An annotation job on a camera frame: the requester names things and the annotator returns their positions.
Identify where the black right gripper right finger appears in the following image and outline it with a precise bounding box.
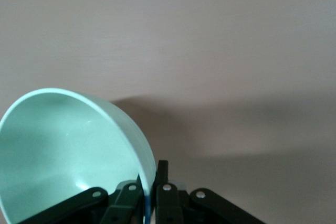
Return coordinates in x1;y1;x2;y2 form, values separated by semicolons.
154;159;266;224

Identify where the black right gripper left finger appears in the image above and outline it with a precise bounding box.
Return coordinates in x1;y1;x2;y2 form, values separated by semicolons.
25;180;144;224

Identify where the green bowl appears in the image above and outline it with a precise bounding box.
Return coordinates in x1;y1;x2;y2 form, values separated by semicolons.
0;88;157;224

